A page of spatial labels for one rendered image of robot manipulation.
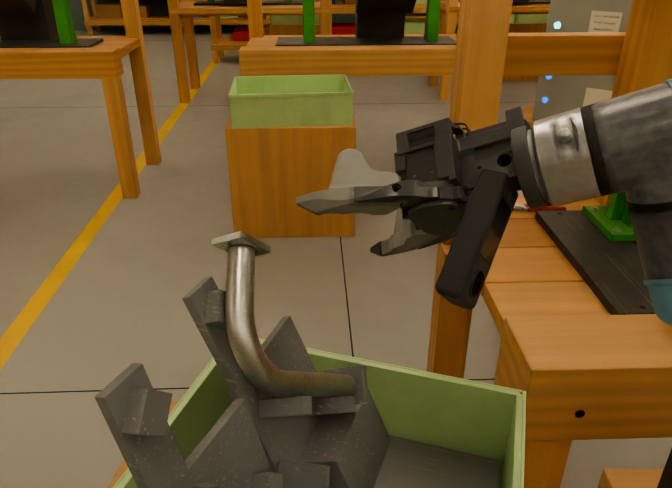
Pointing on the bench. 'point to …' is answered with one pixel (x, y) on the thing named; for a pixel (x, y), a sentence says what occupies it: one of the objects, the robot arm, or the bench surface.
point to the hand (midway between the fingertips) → (335, 236)
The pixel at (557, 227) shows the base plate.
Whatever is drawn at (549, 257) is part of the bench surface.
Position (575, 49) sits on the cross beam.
